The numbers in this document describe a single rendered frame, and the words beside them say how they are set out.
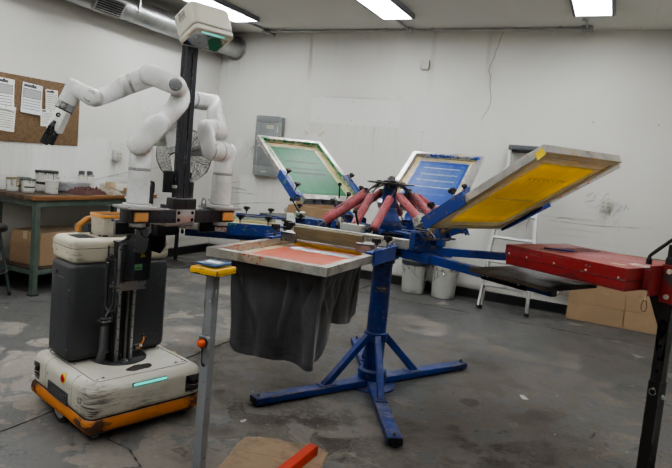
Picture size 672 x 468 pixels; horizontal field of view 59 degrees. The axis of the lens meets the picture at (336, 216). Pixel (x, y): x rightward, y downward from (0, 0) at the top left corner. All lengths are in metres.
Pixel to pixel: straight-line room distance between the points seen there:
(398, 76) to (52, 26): 3.73
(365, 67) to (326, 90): 0.58
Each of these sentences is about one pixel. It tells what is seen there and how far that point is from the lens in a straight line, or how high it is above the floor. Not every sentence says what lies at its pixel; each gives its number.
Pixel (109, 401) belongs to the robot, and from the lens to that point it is 3.11.
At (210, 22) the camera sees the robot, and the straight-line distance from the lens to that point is 2.74.
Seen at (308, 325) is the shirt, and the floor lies 0.72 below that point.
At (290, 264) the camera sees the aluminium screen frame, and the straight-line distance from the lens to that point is 2.42.
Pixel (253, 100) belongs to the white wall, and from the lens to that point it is 8.20.
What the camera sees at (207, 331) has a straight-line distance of 2.46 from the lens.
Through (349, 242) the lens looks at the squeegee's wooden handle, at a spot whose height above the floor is 1.02.
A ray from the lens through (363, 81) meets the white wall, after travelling 7.50.
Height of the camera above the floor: 1.40
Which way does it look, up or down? 5 degrees down
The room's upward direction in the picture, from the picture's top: 5 degrees clockwise
